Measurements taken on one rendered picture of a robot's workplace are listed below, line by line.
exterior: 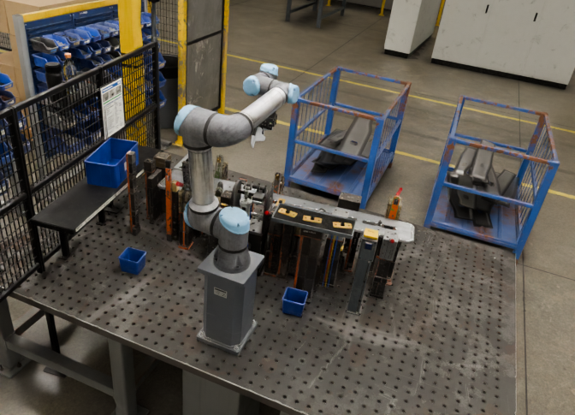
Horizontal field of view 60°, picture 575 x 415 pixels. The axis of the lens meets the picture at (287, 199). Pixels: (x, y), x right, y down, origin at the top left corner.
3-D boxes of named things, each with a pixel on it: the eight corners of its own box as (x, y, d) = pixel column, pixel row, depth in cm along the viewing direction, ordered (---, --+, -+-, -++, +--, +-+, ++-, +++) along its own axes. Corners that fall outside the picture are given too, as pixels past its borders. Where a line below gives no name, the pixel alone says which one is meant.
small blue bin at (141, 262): (147, 265, 258) (146, 251, 254) (138, 276, 250) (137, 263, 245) (128, 260, 260) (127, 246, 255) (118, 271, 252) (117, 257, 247)
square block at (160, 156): (172, 206, 308) (171, 153, 289) (167, 213, 301) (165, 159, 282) (160, 204, 309) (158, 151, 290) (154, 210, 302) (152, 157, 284)
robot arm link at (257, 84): (266, 82, 194) (279, 75, 203) (241, 75, 198) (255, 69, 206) (264, 101, 198) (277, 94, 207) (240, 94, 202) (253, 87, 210)
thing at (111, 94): (126, 127, 293) (122, 75, 277) (104, 141, 274) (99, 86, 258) (122, 126, 293) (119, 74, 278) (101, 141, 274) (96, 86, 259)
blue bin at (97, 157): (139, 163, 282) (139, 141, 275) (116, 188, 256) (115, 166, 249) (111, 157, 283) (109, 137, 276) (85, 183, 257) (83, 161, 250)
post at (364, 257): (361, 305, 249) (379, 234, 227) (359, 316, 243) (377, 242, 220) (346, 302, 250) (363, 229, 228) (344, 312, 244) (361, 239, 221)
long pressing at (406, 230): (414, 222, 267) (415, 220, 266) (413, 246, 248) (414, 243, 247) (173, 169, 288) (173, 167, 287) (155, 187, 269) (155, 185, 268)
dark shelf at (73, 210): (163, 154, 300) (163, 150, 299) (74, 235, 224) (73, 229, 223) (130, 147, 304) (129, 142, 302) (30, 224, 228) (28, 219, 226)
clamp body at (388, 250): (387, 287, 263) (402, 231, 245) (385, 301, 254) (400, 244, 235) (368, 283, 265) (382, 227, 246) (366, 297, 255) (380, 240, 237)
